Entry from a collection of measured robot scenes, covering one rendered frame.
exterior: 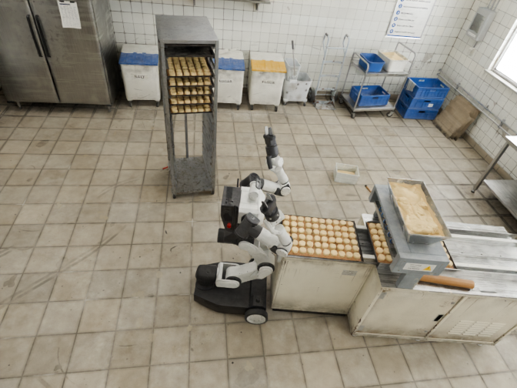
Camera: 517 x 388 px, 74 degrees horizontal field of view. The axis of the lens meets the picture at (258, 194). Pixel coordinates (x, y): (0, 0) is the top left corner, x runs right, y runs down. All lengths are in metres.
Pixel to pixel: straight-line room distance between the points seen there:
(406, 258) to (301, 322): 1.26
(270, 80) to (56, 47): 2.95
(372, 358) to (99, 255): 2.67
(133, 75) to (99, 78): 0.48
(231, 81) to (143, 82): 1.32
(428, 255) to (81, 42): 4.67
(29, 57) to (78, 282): 3.22
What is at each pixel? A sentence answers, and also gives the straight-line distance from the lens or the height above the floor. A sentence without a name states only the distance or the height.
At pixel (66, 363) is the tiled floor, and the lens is 3.23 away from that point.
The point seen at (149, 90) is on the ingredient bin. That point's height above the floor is 0.30.
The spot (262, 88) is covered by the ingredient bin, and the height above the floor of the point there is 0.42.
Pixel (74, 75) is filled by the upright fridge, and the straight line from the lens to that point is 5.54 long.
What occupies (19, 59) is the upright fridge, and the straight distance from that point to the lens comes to 5.70.
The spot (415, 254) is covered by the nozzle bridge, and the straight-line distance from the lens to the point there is 2.45.
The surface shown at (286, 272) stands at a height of 0.64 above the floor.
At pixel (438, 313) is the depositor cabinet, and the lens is 3.13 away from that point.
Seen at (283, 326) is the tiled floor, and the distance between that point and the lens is 3.21.
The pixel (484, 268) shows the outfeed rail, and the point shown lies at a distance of 3.11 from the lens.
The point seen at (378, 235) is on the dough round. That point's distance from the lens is 2.85.
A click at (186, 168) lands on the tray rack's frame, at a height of 0.15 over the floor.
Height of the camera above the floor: 2.84
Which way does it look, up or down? 42 degrees down
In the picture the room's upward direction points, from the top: 8 degrees clockwise
